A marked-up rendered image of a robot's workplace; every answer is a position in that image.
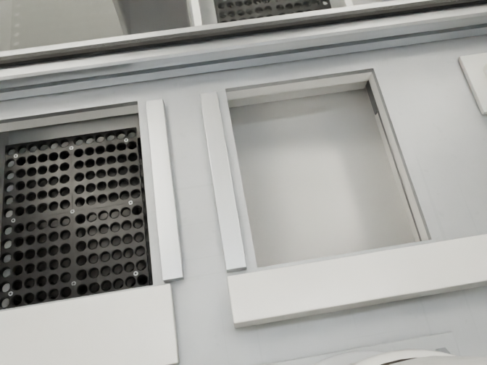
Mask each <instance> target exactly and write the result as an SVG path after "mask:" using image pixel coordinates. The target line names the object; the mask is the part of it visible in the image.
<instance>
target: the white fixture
mask: <svg viewBox="0 0 487 365"><path fill-rule="evenodd" d="M458 61H459V63H460V66H461V68H462V70H463V72H464V74H465V77H466V79H467V82H468V84H469V86H470V89H471V91H472V92H473V95H474V97H475V100H476V102H477V104H478V107H479V109H480V112H481V114H482V115H484V114H487V53H482V54H471V55H466V56H460V57H459V58H458Z"/></svg>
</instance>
